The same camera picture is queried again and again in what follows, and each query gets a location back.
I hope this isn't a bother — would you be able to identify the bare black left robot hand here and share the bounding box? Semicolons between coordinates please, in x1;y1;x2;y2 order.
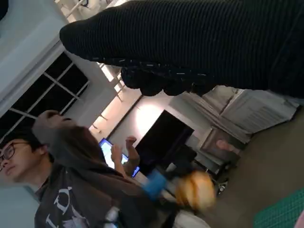
142;170;181;205

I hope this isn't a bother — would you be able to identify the braided rectangular toy bread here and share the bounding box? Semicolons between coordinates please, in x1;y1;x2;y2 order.
175;171;217;212

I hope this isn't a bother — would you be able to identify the black monitor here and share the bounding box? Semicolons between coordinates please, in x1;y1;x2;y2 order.
134;109;198;176

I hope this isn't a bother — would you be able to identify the pink bowl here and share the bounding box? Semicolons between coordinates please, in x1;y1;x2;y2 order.
294;210;304;228

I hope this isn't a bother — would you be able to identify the blue lit screen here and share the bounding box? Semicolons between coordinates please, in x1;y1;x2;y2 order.
99;138;141;178

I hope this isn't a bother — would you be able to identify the clear plastic bottle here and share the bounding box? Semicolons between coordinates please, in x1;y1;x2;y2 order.
104;206;121;225

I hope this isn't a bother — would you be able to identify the green cutting mat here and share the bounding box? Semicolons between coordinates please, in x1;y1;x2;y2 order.
252;187;304;228

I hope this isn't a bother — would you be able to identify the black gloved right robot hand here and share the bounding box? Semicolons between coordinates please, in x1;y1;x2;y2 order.
59;0;304;106

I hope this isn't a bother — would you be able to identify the white mesh cabinet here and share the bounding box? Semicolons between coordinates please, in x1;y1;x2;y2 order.
193;85;300;146

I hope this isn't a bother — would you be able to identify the dark window with white frame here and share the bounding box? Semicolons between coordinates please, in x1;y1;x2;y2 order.
0;51;91;141

